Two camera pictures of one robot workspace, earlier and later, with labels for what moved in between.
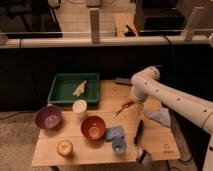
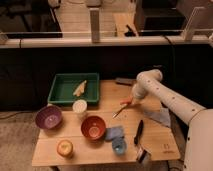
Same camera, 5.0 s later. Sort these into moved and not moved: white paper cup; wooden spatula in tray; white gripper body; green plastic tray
Moved: white gripper body
Not moved: wooden spatula in tray; green plastic tray; white paper cup
